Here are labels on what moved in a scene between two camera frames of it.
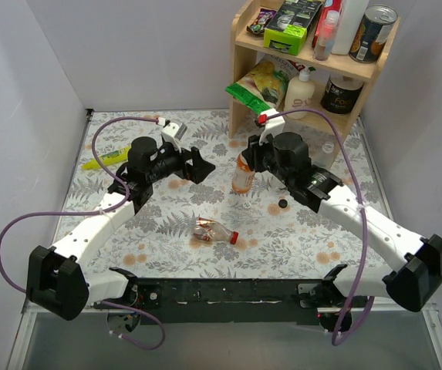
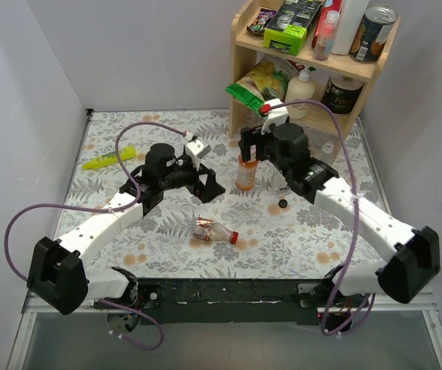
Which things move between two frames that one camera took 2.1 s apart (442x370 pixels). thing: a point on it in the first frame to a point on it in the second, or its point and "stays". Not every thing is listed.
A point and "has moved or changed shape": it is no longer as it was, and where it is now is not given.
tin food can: (372, 34) stays
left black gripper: (189, 166) to (199, 178)
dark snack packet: (263, 18) stays
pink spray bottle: (326, 35) stays
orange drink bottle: (244, 176) has moved or changed shape
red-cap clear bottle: (206, 230) stays
